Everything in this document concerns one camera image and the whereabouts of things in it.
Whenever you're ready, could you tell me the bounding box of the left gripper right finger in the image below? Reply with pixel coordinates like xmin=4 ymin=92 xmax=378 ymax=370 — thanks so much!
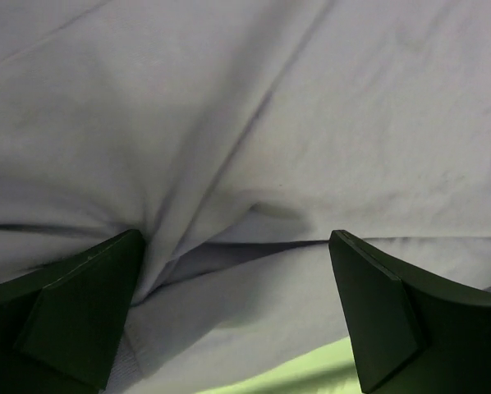
xmin=328 ymin=230 xmax=491 ymax=393

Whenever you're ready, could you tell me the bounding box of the purple t shirt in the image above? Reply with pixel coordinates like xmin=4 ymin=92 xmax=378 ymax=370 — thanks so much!
xmin=0 ymin=1 xmax=491 ymax=393

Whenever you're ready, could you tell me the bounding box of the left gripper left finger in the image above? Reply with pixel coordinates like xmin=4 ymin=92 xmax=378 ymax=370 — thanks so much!
xmin=0 ymin=230 xmax=145 ymax=393

